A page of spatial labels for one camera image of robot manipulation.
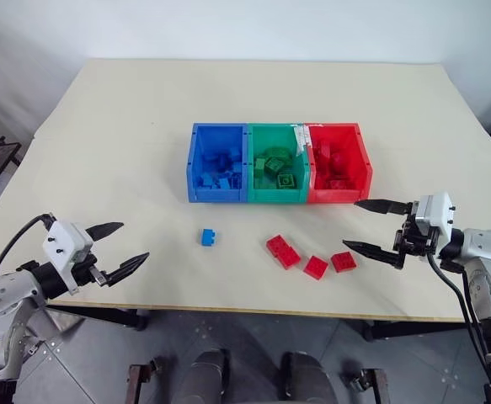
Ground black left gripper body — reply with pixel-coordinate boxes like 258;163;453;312
70;256;107;292

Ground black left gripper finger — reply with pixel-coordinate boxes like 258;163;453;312
85;221;125;243
101;252;151;289

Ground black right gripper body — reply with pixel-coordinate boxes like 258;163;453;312
392;213;440;257

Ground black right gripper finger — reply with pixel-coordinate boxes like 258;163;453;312
342;239;407;270
354;198;415;216

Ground square red building brick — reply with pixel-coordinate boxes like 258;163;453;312
303;254;330;280
330;251;358;274

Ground red plastic bin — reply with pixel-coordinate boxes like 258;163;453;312
303;122;374;205

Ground small blue building brick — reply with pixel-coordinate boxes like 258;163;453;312
199;227;222;247

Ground long red building brick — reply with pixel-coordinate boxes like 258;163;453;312
265;235;302;268

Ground green plastic bin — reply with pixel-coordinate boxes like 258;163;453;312
246;122;310;205

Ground rusty brown metal foot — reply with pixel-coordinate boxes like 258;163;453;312
127;356;165;404
344;367;392;404

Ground blue plastic bin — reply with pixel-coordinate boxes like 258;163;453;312
185;122;249;204

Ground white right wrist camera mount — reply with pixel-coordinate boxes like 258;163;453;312
412;192;457;237

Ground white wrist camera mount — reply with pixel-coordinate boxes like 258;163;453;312
43;219;95;296
412;192;457;237

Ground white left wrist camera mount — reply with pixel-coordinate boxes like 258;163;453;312
43;219;95;296

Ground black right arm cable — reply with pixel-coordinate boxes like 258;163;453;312
426;247;491;382

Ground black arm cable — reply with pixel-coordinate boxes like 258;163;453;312
0;214;58;279
426;247;491;382

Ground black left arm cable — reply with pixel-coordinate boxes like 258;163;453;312
0;214;58;279

